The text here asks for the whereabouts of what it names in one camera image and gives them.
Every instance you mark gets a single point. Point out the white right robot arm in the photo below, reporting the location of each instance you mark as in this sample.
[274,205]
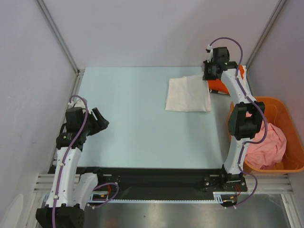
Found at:
[247,116]

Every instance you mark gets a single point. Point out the pink t-shirt in bin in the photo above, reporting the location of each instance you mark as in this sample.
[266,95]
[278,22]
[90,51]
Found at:
[269,152]

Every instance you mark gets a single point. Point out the corner frame post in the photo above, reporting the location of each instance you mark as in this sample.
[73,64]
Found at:
[269,25]
[56,33]

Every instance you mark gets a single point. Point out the white t-shirt red graphic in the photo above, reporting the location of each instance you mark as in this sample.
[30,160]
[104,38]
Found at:
[188,94]

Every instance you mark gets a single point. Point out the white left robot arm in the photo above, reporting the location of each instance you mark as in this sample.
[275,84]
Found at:
[65,206]

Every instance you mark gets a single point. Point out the right corner frame post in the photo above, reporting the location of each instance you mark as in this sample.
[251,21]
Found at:
[269,25]

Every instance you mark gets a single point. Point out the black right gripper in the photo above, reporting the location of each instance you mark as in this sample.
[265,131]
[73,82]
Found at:
[207,76]

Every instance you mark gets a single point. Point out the aluminium frame rail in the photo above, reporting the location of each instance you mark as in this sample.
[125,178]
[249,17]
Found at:
[45,179]

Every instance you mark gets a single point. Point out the white slotted cable duct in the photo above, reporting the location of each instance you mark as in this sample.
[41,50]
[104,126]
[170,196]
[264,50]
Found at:
[216,198]

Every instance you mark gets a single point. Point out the orange plastic bin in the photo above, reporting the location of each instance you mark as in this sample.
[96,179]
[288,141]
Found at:
[277,114]

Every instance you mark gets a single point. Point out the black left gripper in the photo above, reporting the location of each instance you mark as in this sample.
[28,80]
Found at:
[101,124]

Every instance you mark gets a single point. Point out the folded orange t-shirt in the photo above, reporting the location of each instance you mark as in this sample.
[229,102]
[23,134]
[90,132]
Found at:
[216,86]

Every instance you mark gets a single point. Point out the left corner frame post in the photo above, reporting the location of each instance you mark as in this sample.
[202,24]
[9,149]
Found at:
[56,33]

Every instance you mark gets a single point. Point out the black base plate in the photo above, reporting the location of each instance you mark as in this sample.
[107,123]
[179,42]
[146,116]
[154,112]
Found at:
[165,184]

